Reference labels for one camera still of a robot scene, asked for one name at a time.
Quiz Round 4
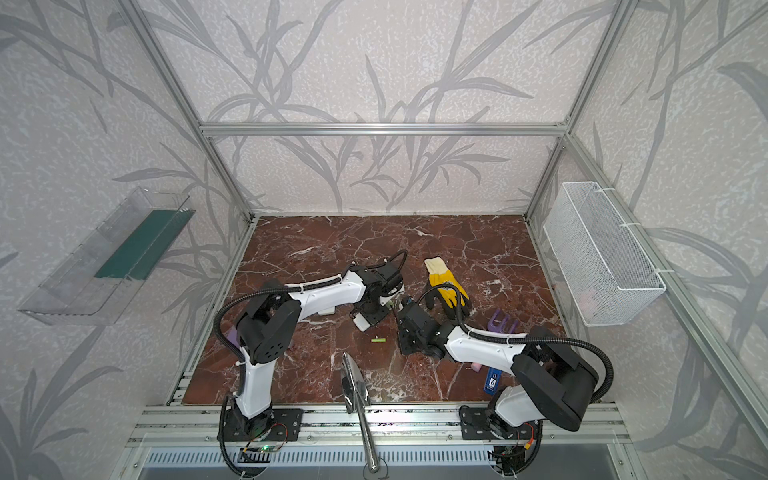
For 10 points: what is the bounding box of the metal trowel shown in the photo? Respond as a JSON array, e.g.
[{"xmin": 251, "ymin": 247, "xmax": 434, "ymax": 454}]
[{"xmin": 341, "ymin": 352, "xmax": 381, "ymax": 473}]

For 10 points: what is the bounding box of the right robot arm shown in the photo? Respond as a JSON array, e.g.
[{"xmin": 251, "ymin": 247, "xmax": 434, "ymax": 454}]
[{"xmin": 396, "ymin": 297, "xmax": 614, "ymax": 438}]

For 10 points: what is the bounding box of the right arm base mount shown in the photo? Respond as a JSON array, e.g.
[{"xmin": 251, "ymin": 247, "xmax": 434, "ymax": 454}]
[{"xmin": 458, "ymin": 405, "xmax": 540, "ymax": 444}]

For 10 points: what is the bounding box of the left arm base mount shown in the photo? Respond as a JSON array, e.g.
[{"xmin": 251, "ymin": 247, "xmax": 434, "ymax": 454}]
[{"xmin": 217, "ymin": 407, "xmax": 304, "ymax": 442}]

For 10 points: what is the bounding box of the red white remote control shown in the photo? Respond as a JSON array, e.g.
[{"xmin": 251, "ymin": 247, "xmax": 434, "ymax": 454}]
[{"xmin": 353, "ymin": 313, "xmax": 371, "ymax": 332}]

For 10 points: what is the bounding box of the yellow black work glove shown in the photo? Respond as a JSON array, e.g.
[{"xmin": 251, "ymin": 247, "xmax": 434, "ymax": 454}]
[{"xmin": 424, "ymin": 257, "xmax": 472, "ymax": 319}]

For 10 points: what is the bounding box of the purple toy shovel pink handle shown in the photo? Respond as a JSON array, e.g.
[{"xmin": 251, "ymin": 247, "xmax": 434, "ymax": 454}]
[{"xmin": 226, "ymin": 326, "xmax": 240, "ymax": 349}]

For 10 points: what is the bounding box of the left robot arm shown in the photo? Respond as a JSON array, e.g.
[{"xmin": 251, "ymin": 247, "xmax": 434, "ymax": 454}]
[{"xmin": 212, "ymin": 260, "xmax": 404, "ymax": 422}]

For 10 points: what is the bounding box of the white wire wall basket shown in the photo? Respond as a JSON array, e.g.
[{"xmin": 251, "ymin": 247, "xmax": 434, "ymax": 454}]
[{"xmin": 543, "ymin": 181, "xmax": 666, "ymax": 327}]

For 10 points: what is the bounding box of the clear plastic wall shelf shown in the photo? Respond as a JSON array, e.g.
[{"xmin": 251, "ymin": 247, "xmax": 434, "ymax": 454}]
[{"xmin": 19, "ymin": 187, "xmax": 195, "ymax": 326}]

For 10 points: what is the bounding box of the blue lighter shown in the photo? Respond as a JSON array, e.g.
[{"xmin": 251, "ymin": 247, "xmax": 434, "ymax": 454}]
[{"xmin": 483, "ymin": 368, "xmax": 502, "ymax": 396}]

